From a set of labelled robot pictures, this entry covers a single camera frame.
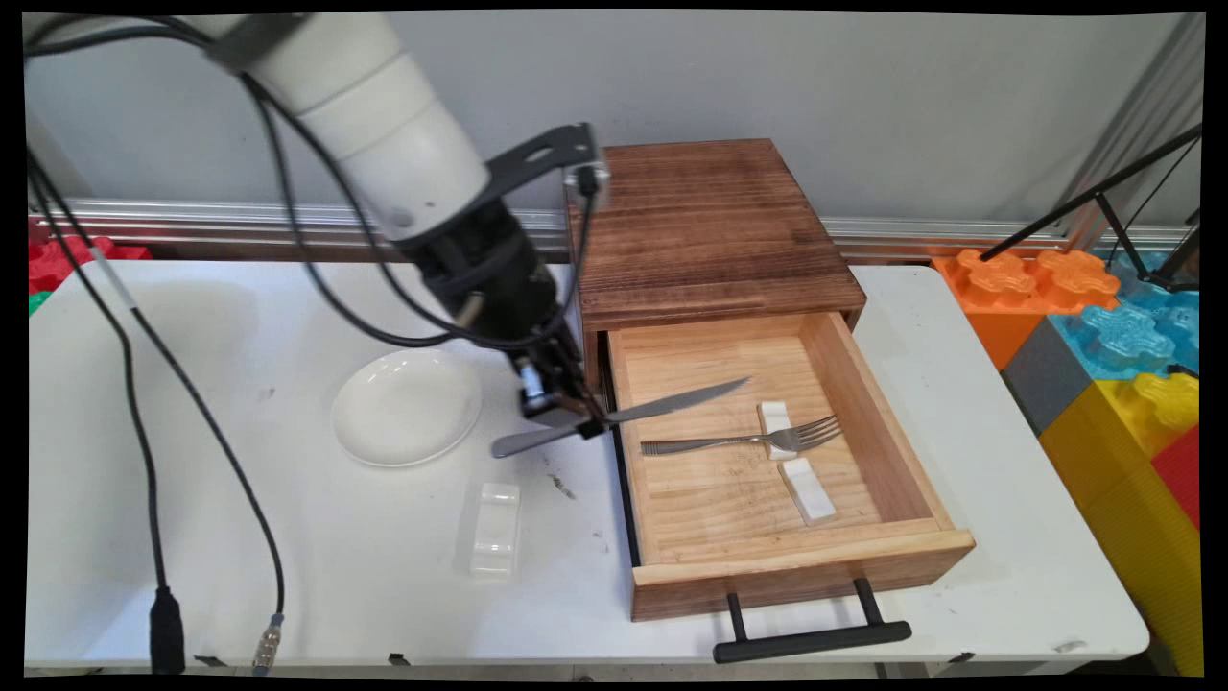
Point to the green big toy block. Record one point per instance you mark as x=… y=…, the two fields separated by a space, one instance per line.
x=36 y=302

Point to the silver metal fork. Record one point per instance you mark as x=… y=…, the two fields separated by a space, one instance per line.
x=767 y=440

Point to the grey big toy block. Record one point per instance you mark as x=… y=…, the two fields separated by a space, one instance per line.
x=1050 y=379

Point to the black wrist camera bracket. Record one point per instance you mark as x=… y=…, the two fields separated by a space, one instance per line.
x=537 y=154

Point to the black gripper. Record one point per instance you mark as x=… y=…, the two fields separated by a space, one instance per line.
x=499 y=278

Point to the white ceramic cutlery rest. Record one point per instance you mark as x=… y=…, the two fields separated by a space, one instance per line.
x=497 y=537
x=773 y=415
x=808 y=491

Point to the orange big toy block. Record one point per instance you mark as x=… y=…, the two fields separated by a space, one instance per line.
x=1007 y=288

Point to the yellow big toy block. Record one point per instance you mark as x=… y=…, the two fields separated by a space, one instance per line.
x=1113 y=499

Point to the light wooden drawer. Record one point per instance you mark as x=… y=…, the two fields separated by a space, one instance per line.
x=767 y=566

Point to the red big toy block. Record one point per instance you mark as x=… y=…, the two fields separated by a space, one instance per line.
x=58 y=264
x=1182 y=475

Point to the aluminium wall rail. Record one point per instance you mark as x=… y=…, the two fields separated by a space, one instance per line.
x=240 y=223

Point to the blue big toy block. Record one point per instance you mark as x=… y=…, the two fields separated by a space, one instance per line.
x=1122 y=336

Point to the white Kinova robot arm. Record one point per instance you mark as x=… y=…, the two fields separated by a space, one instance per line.
x=384 y=125

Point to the silver metal knife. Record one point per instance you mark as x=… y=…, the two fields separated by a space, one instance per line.
x=672 y=401

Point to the dark wooden cabinet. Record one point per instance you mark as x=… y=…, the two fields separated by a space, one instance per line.
x=700 y=221

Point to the white round plate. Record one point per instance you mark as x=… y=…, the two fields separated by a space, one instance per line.
x=408 y=408

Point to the black tripod stand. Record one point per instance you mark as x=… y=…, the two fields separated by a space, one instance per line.
x=1094 y=197

